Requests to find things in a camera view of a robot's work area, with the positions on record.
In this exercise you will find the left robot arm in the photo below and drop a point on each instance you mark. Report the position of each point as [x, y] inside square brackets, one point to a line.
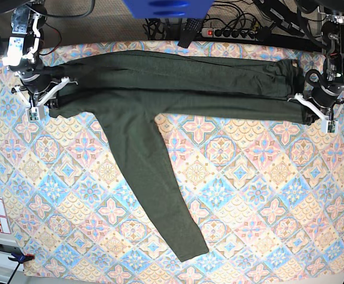
[332, 44]

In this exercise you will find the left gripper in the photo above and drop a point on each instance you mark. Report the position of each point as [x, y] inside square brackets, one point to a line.
[324, 96]

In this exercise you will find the black remote control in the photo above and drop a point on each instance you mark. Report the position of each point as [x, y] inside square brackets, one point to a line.
[192, 28]

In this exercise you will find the white power strip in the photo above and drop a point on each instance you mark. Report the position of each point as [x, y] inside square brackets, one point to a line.
[228, 33]

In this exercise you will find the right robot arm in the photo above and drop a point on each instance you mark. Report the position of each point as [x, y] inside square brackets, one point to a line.
[26, 42]

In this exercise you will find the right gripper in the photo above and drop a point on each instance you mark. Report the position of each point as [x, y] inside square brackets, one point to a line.
[37, 81]

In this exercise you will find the colourful patterned tablecloth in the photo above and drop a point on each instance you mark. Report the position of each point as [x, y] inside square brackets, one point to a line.
[267, 196]

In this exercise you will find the blue clamp bottom left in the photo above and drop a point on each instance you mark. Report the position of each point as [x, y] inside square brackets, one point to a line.
[19, 259]

